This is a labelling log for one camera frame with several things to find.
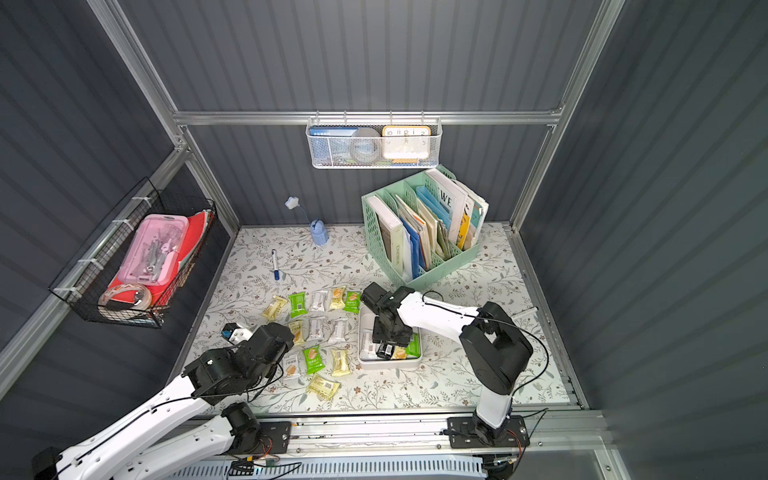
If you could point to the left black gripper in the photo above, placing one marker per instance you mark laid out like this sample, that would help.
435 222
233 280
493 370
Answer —
279 335

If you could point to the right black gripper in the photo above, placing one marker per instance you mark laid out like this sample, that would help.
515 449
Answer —
390 336

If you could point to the black cookie packet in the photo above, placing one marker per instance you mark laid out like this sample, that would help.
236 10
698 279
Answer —
385 351

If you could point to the silver white cookie packet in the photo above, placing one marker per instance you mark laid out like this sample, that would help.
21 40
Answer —
291 367

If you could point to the green cookie packet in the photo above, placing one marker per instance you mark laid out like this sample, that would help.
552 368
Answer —
313 360
352 302
298 304

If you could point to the yellow cookie packet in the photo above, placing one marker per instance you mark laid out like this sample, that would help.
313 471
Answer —
297 329
337 300
340 363
275 310
324 388

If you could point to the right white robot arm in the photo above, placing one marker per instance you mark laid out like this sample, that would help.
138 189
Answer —
497 350

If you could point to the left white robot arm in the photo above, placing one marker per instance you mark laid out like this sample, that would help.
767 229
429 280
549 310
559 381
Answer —
135 445

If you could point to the white storage box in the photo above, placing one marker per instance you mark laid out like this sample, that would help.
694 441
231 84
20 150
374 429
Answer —
404 357

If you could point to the blue box in basket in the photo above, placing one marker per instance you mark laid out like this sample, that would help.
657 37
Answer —
330 145

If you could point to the white brown book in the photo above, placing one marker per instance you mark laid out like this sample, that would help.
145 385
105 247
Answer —
393 237

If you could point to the blue folder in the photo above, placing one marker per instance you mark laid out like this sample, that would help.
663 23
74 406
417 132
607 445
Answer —
415 248

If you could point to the blue white marker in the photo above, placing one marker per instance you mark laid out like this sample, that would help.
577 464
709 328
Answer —
275 265

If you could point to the mint green file organizer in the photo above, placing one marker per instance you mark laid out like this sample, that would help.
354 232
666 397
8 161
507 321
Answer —
414 199

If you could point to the blue small bottle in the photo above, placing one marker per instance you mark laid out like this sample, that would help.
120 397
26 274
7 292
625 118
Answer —
317 227

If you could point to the clear tape roll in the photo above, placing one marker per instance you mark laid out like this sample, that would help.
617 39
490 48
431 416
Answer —
126 297

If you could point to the black white pen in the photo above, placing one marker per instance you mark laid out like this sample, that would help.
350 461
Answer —
525 313

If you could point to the white book WE cover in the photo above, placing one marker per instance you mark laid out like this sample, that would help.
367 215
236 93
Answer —
456 201

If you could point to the pink plastic case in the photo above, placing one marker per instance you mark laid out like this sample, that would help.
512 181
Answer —
154 250

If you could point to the grey tape roll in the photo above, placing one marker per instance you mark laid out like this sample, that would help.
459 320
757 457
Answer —
365 146

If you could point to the yellow white clock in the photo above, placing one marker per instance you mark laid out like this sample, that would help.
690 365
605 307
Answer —
406 143

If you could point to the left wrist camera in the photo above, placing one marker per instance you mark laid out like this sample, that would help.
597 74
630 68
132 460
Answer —
235 333

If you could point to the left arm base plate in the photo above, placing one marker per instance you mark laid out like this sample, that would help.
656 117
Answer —
271 437

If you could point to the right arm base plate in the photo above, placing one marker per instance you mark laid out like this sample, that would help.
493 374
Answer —
470 432

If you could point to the black wire side basket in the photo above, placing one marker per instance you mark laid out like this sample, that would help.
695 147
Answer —
89 273

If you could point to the white wire wall basket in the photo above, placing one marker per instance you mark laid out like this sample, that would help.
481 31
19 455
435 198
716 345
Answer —
378 124

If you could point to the aluminium rail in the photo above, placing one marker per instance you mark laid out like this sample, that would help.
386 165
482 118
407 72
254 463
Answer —
410 434

